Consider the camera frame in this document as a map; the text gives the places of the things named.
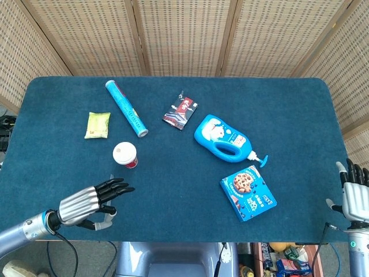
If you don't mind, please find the orange fruit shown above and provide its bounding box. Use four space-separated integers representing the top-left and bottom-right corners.
270 242 289 253

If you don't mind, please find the wicker folding screen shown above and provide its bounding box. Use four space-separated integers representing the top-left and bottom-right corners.
0 0 369 171

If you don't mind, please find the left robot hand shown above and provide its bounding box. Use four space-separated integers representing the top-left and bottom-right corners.
47 177 136 231

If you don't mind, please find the black cable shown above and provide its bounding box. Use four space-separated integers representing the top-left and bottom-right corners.
312 222 341 277
213 242 229 277
54 230 80 277

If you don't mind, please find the yellow snack packet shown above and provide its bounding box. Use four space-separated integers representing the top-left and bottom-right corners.
84 111 112 140

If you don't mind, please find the blue cling film roll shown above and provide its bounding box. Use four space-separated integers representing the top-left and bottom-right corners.
104 80 149 138

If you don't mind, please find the blue table cloth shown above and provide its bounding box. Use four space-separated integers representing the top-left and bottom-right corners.
0 76 351 244

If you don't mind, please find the beige cloth bundle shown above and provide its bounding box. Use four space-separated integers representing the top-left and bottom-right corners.
0 259 50 277

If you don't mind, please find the blue pump detergent bottle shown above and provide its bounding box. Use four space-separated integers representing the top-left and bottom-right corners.
193 114 269 169

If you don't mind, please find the red paper cup white lid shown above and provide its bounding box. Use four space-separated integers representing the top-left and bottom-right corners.
112 141 139 170

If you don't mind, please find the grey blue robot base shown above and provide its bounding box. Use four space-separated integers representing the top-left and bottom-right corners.
114 241 240 277

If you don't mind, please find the blue chocolate cookie box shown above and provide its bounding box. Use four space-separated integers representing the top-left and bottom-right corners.
220 164 278 223

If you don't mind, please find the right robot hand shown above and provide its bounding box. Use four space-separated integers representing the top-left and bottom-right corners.
325 158 369 230

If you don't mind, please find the black red card box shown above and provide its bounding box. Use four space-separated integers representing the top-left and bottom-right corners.
162 91 199 132

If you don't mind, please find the brown crate of goods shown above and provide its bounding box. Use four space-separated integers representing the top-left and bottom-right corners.
253 242 325 277

